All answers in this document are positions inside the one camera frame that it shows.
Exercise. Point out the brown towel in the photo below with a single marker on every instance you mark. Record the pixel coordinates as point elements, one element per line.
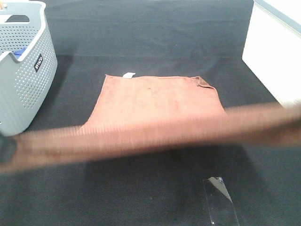
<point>152,114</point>

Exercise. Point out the blue towel in basket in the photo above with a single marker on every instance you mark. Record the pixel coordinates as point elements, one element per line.
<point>19,52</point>

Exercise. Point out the clear tape strip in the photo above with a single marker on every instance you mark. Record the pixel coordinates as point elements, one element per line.
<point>220,205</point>

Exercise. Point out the grey perforated laundry basket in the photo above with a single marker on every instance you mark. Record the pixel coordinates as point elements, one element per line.
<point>24,82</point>

